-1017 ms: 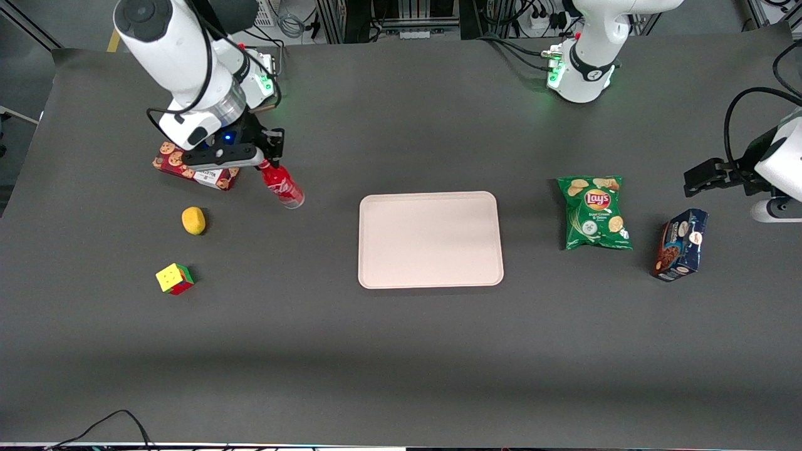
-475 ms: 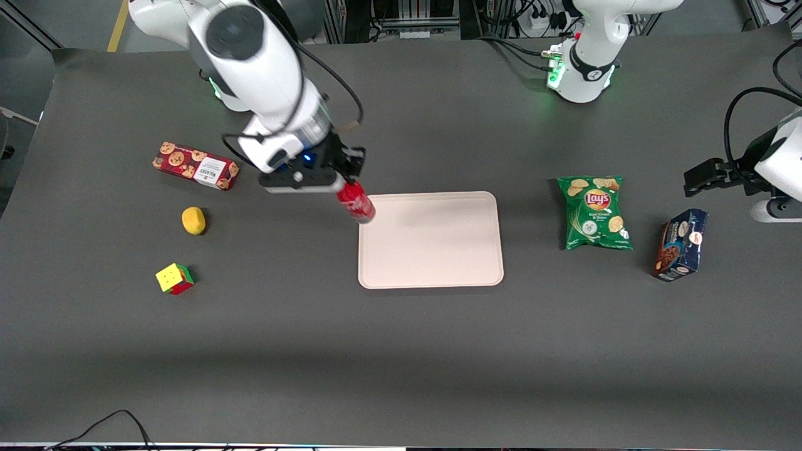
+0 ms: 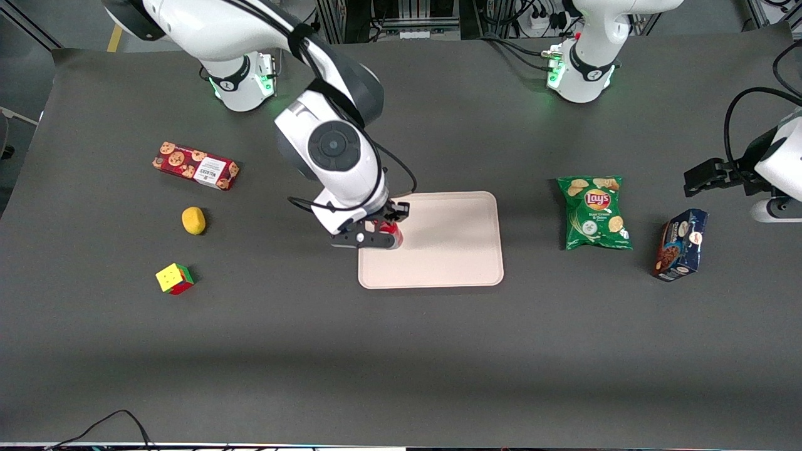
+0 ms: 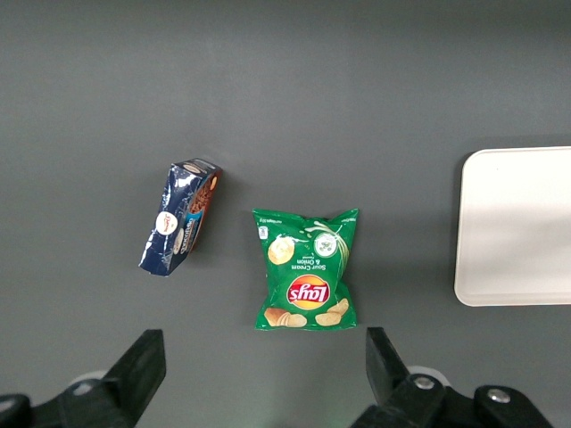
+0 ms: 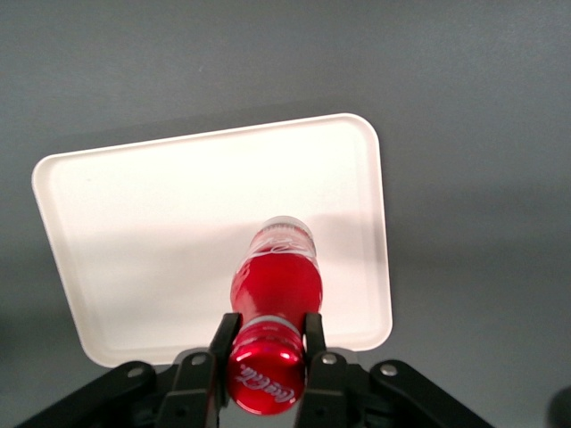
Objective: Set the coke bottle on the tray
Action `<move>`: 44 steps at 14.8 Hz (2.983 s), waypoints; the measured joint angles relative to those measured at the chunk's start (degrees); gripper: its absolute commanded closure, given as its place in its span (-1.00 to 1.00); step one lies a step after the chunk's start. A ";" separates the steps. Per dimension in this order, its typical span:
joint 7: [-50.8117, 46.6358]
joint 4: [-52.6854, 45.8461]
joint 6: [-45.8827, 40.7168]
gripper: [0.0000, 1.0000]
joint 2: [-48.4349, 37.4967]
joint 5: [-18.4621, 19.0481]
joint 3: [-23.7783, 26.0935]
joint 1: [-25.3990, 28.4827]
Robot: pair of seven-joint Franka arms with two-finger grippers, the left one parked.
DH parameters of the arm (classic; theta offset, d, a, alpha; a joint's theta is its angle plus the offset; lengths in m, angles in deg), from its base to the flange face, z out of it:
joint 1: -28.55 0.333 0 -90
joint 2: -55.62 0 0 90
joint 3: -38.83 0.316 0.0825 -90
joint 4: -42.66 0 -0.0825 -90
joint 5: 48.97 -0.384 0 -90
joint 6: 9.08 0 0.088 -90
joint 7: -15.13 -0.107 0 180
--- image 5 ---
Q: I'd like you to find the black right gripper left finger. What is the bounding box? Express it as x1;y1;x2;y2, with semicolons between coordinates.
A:
17;311;244;428

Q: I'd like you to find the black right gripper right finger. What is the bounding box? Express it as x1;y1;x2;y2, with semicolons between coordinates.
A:
294;311;494;428

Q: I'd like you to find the red coke bottle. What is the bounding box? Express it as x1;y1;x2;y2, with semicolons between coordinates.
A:
226;215;323;416

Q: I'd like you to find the cream plastic tray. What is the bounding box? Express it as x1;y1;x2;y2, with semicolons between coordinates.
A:
31;112;393;369

